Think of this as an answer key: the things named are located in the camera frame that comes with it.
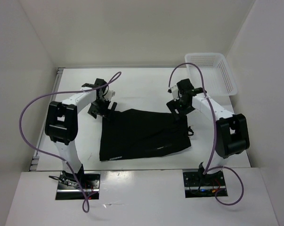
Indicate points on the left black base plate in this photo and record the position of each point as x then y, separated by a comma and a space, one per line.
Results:
68, 189

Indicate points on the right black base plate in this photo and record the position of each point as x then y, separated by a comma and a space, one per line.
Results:
197, 188

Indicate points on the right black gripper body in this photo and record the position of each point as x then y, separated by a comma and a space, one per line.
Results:
182, 104

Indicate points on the black shorts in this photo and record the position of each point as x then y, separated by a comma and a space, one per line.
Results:
134, 134

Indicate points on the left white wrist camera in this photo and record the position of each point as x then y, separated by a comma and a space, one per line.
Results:
109, 94

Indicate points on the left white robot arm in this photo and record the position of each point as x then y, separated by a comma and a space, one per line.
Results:
62, 126

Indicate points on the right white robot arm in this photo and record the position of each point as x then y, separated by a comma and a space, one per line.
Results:
230, 130

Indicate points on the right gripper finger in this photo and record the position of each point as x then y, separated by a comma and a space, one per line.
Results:
172, 106
187, 110

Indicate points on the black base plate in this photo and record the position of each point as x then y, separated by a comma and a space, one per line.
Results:
68, 189
197, 188

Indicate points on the white perforated plastic basket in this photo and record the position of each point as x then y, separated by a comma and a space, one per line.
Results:
217, 75

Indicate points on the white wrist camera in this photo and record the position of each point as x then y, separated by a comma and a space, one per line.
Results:
174, 91
109, 94

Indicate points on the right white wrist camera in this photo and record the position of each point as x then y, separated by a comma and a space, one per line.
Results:
174, 91

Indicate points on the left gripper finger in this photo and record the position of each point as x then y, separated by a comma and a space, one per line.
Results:
93, 111
110, 112

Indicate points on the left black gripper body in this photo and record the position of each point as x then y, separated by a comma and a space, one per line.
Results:
102, 105

